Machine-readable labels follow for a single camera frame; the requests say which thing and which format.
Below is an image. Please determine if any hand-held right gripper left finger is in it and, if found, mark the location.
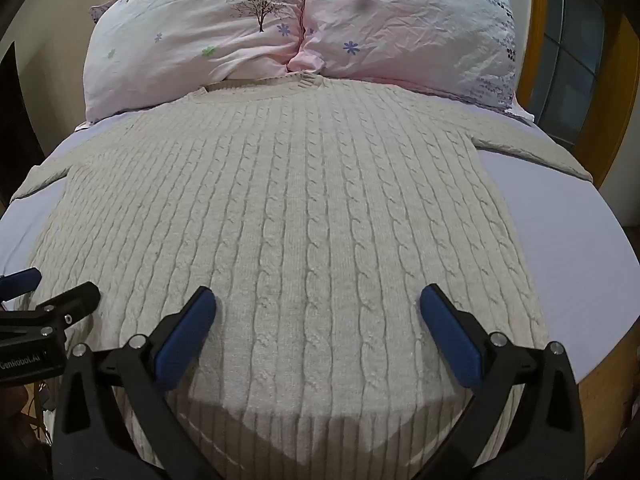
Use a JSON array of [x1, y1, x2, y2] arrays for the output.
[[51, 286, 222, 480]]

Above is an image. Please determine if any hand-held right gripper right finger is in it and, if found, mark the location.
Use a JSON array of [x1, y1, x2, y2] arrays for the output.
[[406, 283, 586, 480]]

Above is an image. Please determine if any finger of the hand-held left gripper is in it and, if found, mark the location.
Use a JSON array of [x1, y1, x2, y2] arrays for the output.
[[30, 281, 102, 343], [0, 267, 43, 302]]

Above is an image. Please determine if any cream cable-knit sweater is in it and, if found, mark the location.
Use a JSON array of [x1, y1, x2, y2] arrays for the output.
[[10, 72, 593, 480]]

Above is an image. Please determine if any lavender bed sheet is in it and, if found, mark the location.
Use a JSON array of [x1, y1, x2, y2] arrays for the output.
[[0, 95, 632, 383]]

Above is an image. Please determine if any pink floral tree-print pillow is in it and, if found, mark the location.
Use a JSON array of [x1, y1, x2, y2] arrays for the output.
[[82, 0, 312, 123]]

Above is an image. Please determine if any pink pillow with purple flowers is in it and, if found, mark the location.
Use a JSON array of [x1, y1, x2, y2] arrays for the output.
[[289, 0, 536, 123]]

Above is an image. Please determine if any wooden bed frame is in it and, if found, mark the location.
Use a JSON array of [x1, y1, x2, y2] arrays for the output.
[[577, 340, 640, 480]]

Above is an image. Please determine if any wooden door frame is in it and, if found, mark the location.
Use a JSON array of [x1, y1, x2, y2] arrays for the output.
[[515, 0, 640, 191]]

